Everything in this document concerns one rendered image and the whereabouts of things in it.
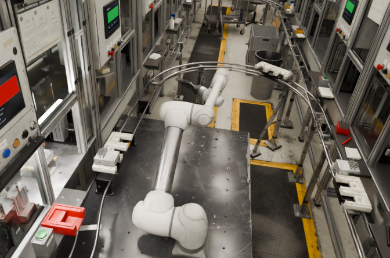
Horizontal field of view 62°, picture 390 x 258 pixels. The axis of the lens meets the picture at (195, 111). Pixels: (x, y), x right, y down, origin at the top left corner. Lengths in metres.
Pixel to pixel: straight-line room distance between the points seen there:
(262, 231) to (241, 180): 0.74
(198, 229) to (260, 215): 1.37
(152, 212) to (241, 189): 0.72
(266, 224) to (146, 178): 1.21
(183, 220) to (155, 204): 0.17
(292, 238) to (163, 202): 1.48
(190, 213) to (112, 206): 0.58
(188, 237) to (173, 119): 0.64
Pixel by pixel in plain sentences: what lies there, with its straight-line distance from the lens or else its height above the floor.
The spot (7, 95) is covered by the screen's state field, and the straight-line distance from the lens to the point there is 1.30.
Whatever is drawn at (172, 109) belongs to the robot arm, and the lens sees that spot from 1.88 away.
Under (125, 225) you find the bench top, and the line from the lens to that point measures 1.99.
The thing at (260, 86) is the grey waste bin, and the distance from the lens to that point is 4.53.
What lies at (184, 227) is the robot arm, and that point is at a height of 0.90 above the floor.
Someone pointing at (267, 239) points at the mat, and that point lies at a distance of 2.87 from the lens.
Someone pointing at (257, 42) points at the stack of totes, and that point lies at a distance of 5.07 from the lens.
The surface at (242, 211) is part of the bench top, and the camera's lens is 2.10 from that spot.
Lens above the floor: 2.25
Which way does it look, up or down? 33 degrees down
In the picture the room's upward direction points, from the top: 5 degrees clockwise
